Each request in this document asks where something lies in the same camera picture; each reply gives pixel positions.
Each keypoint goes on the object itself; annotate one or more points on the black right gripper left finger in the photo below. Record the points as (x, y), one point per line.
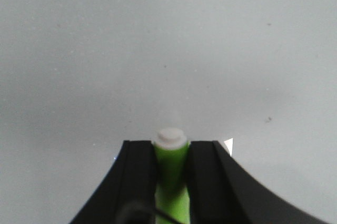
(131, 179)

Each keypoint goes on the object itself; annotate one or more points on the green highlighter pen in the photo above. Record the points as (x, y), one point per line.
(171, 147)

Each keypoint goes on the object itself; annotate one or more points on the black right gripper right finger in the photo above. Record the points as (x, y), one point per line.
(221, 191)

